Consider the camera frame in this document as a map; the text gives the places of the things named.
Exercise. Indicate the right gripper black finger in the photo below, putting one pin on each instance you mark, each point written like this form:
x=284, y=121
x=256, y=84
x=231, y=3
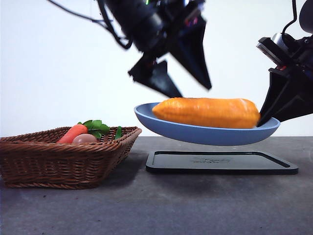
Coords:
x=275, y=95
x=297, y=98

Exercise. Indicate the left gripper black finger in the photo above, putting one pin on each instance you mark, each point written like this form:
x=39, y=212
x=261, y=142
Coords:
x=195, y=54
x=163, y=80

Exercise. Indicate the orange corn cob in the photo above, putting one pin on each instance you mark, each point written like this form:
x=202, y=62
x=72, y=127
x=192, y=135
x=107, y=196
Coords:
x=207, y=112

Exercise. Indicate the blue round plate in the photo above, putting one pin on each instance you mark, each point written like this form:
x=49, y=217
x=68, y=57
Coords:
x=200, y=135

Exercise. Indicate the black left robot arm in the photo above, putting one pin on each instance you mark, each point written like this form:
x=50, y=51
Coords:
x=137, y=19

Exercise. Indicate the brown wicker basket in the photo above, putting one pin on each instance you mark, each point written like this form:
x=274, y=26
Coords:
x=61, y=166

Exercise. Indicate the green pepper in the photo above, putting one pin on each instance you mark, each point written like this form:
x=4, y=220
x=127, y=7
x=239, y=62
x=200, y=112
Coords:
x=118, y=133

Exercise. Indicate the green leafy vegetable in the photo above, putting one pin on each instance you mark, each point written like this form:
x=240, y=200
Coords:
x=97, y=126

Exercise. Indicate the black rectangular tray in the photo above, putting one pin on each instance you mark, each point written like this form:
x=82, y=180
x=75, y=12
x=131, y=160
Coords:
x=220, y=165

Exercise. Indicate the pale brown egg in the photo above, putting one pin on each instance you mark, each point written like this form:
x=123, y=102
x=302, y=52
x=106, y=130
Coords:
x=84, y=139

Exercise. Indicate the orange carrot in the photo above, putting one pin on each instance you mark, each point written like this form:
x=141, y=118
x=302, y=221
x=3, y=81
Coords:
x=72, y=133

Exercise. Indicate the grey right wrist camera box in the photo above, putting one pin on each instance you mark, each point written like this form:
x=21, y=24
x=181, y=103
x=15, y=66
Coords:
x=274, y=46

